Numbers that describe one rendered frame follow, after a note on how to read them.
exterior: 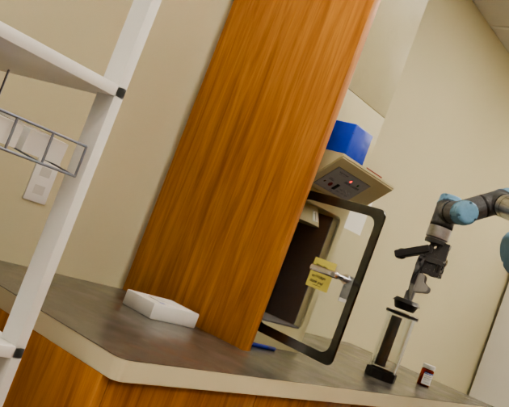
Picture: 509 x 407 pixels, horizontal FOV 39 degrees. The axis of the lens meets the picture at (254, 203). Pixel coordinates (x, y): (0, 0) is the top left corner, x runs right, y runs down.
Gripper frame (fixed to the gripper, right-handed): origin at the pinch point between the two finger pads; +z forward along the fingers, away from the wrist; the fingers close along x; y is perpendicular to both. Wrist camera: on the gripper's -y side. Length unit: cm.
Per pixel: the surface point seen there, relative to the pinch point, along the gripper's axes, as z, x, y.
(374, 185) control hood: -25.9, -36.1, -13.5
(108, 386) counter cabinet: 35, -127, -20
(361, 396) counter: 30, -44, 5
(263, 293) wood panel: 13, -66, -22
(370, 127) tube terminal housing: -43, -31, -22
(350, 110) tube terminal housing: -44, -44, -26
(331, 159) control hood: -26, -58, -21
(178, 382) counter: 32, -115, -13
